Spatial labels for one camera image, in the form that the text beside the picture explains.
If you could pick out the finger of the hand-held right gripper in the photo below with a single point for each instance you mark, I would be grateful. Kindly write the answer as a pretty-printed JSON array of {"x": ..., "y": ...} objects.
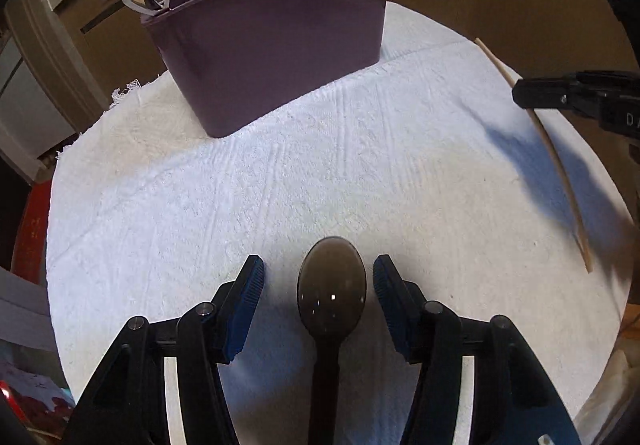
[{"x": 545, "y": 94}]

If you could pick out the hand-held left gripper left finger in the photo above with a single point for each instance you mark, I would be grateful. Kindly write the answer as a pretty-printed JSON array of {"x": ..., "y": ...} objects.
[{"x": 245, "y": 310}]

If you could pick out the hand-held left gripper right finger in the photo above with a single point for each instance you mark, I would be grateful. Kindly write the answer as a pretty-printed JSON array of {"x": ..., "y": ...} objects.
[{"x": 395, "y": 310}]

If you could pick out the translucent brown plastic spoon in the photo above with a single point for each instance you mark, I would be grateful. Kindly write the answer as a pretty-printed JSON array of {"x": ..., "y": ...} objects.
[{"x": 330, "y": 290}]

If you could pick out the purple utensil holder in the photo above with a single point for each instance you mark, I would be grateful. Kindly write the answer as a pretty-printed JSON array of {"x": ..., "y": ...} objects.
[{"x": 275, "y": 50}]

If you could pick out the white towel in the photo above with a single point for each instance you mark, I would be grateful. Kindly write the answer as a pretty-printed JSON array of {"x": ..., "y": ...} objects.
[{"x": 300, "y": 175}]

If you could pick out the grey box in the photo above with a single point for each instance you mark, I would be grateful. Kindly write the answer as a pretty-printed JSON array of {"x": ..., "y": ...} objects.
[{"x": 22, "y": 310}]

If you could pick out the red doormat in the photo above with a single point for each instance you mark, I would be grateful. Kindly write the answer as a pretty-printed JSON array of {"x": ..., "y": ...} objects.
[{"x": 30, "y": 230}]

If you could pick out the white cabinet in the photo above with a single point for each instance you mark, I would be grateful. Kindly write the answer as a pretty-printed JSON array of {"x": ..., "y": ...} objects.
[{"x": 25, "y": 105}]

